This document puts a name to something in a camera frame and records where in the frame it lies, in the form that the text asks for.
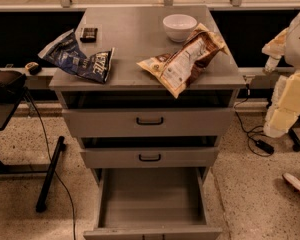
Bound grey open bottom drawer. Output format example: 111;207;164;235
83;167;222;240

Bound black device on side table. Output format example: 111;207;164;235
0;70;26;103

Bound black and yellow tape measure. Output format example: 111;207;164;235
25;62;42;75

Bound small black box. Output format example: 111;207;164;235
80;28;98;43

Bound white and red shoe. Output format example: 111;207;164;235
282;172;300;201

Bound clear plastic bottle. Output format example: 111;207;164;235
263;56;281;75

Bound white ceramic bowl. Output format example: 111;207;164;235
163;14;197;42

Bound blue chip bag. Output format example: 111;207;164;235
38;30;114;84

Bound grey middle drawer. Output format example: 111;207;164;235
81;147;219;169

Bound black power adapter with cable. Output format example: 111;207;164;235
234;83;275;158

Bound grey drawer cabinet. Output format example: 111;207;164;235
48;5;247;185

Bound black side table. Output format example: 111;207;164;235
0;87;66;213

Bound black stand leg right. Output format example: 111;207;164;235
288;129;300;152

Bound black cable on left floor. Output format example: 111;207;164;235
24;92;77;240

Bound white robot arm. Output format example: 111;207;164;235
262;12;300;138

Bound grey top drawer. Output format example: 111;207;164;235
62;108;233;137

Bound brown chip bag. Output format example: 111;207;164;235
137;23;230;98

